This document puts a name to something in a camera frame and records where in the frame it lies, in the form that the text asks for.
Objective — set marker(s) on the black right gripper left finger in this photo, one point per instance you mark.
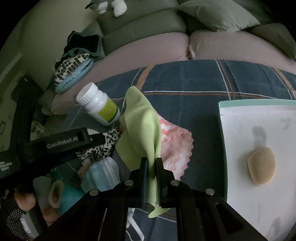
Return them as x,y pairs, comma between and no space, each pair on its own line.
102,215

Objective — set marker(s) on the beige makeup sponge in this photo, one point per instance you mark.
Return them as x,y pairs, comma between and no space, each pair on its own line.
262,166

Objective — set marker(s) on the lime green cloth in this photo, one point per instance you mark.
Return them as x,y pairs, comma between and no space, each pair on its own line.
141,138

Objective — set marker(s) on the dark side cabinet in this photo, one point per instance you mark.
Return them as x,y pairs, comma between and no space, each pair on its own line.
26,94

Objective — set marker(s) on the white tray green rim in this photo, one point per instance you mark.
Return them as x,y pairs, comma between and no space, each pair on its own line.
259,144

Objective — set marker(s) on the blue plaid blanket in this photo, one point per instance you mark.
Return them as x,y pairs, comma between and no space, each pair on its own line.
187,94

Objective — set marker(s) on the blue patterned cushion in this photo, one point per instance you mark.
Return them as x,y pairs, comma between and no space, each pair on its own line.
71,71

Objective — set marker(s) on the white pill bottle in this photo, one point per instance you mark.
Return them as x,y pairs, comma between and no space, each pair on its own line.
98,105

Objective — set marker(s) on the pink white fluffy towel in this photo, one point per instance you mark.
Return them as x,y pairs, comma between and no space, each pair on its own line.
176,149

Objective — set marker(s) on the operator left hand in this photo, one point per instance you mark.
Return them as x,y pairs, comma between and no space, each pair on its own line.
35,211

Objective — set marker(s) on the pink sofa seat cover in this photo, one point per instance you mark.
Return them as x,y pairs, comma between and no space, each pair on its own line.
171,47

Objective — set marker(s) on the white plush toy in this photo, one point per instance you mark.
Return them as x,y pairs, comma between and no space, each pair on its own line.
102,6

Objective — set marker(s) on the dark teal clothing pile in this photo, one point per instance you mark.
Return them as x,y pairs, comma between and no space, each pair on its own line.
79,43

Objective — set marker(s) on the leopard print scrunchie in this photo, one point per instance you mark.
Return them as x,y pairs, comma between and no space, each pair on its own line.
102,151

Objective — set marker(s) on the light blue face mask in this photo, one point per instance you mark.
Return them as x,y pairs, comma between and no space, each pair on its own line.
102,175

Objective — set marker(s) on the grey green throw pillow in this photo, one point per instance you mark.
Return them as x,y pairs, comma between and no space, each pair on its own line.
220,16

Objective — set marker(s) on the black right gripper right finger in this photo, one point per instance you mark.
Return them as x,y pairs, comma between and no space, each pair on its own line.
201,215

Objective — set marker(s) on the grey green sofa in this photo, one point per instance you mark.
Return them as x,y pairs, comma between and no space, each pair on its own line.
149,18

